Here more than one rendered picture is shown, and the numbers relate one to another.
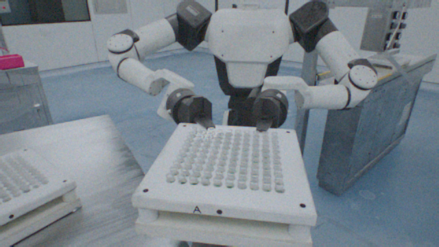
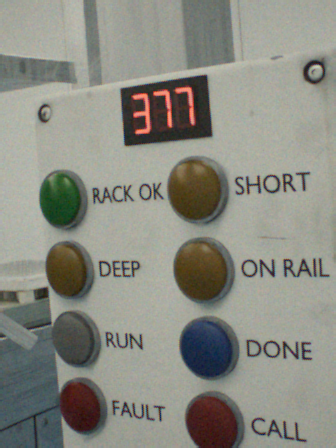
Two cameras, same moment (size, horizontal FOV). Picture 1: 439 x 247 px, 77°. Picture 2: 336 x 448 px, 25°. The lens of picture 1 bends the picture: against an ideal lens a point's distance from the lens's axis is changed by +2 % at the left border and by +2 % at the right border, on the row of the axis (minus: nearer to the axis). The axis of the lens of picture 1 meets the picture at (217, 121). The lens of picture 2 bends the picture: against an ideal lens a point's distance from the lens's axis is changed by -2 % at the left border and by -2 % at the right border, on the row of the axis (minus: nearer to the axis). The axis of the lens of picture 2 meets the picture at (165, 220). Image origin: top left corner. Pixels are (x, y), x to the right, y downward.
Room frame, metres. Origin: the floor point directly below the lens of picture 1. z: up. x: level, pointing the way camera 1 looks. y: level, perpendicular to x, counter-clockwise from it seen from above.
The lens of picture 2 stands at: (0.42, -1.05, 1.03)
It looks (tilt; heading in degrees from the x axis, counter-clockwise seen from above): 3 degrees down; 346
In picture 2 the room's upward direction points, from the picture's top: 5 degrees counter-clockwise
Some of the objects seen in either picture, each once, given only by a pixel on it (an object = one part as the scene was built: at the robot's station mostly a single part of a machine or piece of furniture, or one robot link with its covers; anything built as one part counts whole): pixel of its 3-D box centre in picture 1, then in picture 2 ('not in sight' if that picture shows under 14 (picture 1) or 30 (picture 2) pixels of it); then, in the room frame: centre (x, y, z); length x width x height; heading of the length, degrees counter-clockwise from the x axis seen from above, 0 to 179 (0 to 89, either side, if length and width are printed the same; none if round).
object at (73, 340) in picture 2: not in sight; (73, 339); (0.81, -1.10, 0.95); 0.03 x 0.01 x 0.03; 41
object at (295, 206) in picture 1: (229, 160); not in sight; (0.40, -0.02, 1.01); 0.25 x 0.24 x 0.02; 172
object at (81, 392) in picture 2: not in sight; (80, 406); (0.81, -1.10, 0.91); 0.03 x 0.01 x 0.03; 41
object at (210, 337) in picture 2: not in sight; (206, 349); (0.75, -1.15, 0.95); 0.03 x 0.01 x 0.03; 41
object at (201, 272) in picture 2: not in sight; (201, 271); (0.75, -1.15, 0.98); 0.03 x 0.01 x 0.03; 41
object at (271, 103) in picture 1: (268, 116); not in sight; (0.60, -0.12, 1.00); 0.12 x 0.10 x 0.13; 164
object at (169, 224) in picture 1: (228, 184); not in sight; (0.40, -0.02, 0.96); 0.24 x 0.24 x 0.02; 82
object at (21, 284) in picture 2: (384, 60); (24, 275); (1.90, -1.14, 0.87); 0.25 x 0.24 x 0.02; 41
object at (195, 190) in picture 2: not in sight; (194, 189); (0.75, -1.15, 1.02); 0.03 x 0.01 x 0.03; 41
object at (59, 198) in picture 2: not in sight; (60, 199); (0.81, -1.10, 1.02); 0.03 x 0.01 x 0.03; 41
